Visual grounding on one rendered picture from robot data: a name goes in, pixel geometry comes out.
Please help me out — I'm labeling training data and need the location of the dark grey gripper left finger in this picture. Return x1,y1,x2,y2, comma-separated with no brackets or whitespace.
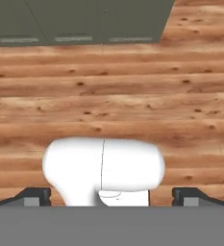
0,186,52,208

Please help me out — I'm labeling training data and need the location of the white rounded object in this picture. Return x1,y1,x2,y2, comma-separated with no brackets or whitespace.
41,136,166,208

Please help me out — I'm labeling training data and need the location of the dark grey-green cupboard run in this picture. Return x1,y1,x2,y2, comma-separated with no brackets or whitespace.
0,0,176,48

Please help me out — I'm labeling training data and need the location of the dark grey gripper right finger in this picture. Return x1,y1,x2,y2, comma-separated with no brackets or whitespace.
171,186,224,208

